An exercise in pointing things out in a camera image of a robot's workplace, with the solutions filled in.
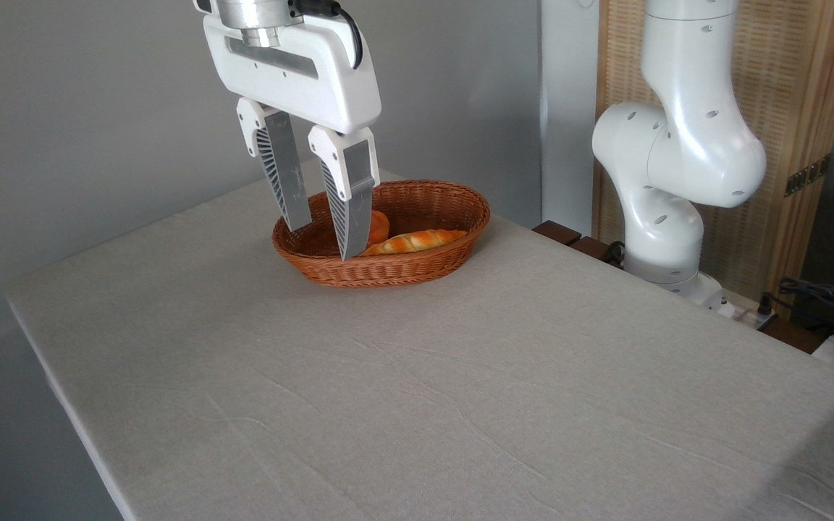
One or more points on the beige linen tablecloth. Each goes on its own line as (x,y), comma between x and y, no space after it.
(417,391)

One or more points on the long striped bread roll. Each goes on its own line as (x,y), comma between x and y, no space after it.
(417,240)

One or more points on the round orange braided bread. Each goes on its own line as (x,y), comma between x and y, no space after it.
(379,226)

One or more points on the dark metal screen hinge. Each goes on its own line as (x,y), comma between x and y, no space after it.
(808,175)

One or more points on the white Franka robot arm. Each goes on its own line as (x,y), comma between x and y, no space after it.
(685,130)

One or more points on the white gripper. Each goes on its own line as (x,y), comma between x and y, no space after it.
(294,90)

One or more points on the brown wicker basket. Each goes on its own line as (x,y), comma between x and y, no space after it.
(417,271)

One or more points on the bamboo wooden folding screen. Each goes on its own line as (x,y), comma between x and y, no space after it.
(793,87)

